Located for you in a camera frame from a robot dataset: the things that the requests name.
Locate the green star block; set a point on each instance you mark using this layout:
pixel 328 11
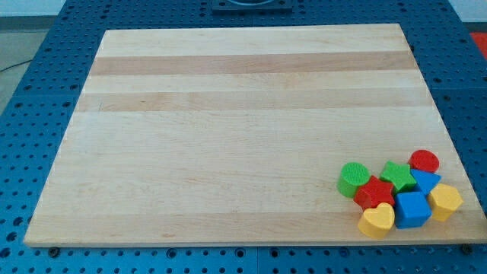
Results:
pixel 399 175

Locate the blue cube block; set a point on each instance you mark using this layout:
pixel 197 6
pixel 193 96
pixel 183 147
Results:
pixel 411 210

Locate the yellow pentagon block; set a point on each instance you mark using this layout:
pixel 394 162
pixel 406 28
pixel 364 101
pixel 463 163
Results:
pixel 444 200

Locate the green cylinder block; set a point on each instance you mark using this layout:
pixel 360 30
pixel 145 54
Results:
pixel 351 177

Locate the red object at edge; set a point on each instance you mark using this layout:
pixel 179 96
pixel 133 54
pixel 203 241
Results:
pixel 480 39

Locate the red star block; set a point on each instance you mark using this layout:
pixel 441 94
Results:
pixel 373 193

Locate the blue triangle block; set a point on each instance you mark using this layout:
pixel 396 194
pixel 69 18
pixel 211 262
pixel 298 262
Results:
pixel 425 181

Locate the wooden board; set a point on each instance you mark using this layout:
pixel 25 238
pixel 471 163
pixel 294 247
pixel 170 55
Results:
pixel 236 137

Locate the red cylinder block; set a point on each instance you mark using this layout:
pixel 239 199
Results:
pixel 424 160

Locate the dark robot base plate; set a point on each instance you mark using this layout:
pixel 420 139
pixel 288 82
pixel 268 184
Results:
pixel 225 6

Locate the yellow heart block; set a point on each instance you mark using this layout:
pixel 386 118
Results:
pixel 377 222

